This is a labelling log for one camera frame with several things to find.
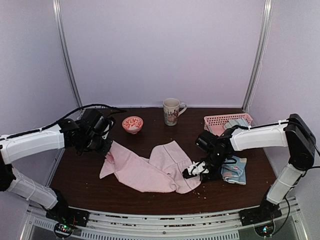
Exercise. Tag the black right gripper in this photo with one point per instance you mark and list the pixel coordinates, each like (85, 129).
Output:
(217, 175)

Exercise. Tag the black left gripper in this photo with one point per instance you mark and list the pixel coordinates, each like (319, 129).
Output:
(104, 148)

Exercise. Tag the large pink towel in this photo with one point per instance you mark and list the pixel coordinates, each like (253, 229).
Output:
(160, 173)

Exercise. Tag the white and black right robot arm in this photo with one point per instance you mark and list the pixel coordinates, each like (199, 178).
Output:
(291, 133)

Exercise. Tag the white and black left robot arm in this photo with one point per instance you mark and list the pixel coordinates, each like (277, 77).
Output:
(59, 135)

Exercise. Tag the pink perforated plastic basket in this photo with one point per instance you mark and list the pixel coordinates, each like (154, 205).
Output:
(215, 123)

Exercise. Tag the grey-green folded towel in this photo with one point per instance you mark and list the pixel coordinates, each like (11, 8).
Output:
(230, 123)

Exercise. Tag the blue patterned crumpled cloth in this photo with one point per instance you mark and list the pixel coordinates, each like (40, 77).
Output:
(233, 170)

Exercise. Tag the light blue folded towel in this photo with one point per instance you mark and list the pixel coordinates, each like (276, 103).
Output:
(242, 123)

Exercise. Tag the red and white patterned bowl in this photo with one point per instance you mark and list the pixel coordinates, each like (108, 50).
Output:
(132, 124)

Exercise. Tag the white mug with coral pattern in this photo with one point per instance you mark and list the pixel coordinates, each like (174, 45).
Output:
(172, 109)

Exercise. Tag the right round circuit board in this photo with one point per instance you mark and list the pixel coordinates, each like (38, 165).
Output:
(265, 230)

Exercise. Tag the round circuit board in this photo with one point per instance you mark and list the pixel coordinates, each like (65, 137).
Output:
(265, 230)
(63, 231)

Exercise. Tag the left round circuit board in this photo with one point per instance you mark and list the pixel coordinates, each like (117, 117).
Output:
(63, 231)

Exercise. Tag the aluminium front rail frame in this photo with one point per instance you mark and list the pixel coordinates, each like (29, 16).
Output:
(223, 225)

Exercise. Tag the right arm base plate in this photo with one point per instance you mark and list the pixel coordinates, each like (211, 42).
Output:
(256, 215)

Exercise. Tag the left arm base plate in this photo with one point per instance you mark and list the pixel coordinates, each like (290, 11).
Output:
(73, 217)

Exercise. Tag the aluminium left corner post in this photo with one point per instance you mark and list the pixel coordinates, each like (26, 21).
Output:
(66, 57)

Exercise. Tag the aluminium corner post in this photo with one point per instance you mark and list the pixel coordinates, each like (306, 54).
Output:
(66, 57)
(261, 46)

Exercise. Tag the aluminium right corner post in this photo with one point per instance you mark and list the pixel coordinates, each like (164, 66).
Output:
(261, 46)

